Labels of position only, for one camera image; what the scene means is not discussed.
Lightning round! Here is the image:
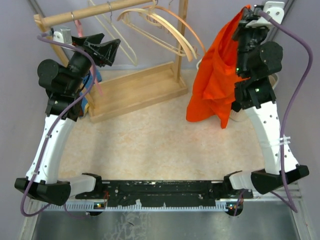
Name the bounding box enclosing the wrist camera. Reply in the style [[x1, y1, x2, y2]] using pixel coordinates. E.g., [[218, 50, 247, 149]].
[[50, 26, 73, 50], [245, 0, 286, 28]]

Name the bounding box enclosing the pink hanger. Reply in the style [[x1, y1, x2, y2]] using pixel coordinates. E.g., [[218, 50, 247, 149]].
[[70, 11, 104, 96]]

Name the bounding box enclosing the orange t shirt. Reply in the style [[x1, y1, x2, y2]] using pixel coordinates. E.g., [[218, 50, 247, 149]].
[[186, 4, 251, 129]]

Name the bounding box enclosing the white plastic hanger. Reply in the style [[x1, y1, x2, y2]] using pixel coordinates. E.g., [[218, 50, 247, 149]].
[[94, 11, 138, 67]]

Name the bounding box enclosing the beige wooden hanger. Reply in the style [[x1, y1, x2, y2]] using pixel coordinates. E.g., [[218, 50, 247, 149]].
[[143, 4, 198, 62]]

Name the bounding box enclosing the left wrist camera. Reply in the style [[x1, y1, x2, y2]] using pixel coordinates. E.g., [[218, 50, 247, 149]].
[[50, 26, 73, 50]]

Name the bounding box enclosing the wooden clothes rack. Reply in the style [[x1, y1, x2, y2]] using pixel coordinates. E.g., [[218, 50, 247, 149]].
[[33, 0, 188, 123]]

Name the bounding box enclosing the cream plastic hook hanger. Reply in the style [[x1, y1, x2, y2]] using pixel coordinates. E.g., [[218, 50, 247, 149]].
[[116, 8, 188, 57]]

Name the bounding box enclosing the white laundry basket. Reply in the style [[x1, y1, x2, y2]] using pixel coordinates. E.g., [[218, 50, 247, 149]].
[[229, 73, 279, 122]]

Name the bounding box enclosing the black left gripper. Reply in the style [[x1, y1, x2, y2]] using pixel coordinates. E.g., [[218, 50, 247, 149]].
[[66, 33, 120, 94]]

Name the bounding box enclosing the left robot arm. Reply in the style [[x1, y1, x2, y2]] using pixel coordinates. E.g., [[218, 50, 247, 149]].
[[14, 33, 121, 206]]

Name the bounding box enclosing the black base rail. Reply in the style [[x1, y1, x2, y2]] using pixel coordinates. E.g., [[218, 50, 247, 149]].
[[75, 180, 242, 208]]

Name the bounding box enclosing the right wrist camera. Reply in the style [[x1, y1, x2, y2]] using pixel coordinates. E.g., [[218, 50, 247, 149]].
[[245, 0, 286, 28]]

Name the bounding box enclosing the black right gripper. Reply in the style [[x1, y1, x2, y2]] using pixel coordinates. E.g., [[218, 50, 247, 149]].
[[230, 6, 267, 77]]

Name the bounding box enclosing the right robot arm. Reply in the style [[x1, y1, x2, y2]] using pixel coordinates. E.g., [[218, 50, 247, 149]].
[[223, 1, 310, 198]]

